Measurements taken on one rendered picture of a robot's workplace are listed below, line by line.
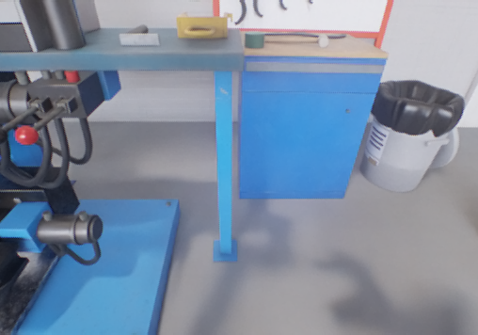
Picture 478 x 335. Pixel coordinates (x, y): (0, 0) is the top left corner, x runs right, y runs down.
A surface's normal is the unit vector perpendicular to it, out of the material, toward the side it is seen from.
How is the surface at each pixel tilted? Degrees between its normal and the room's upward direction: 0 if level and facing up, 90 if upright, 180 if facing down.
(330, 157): 90
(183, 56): 90
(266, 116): 90
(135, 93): 90
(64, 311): 0
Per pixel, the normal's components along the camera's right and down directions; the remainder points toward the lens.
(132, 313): 0.02, -0.82
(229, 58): 0.03, 0.58
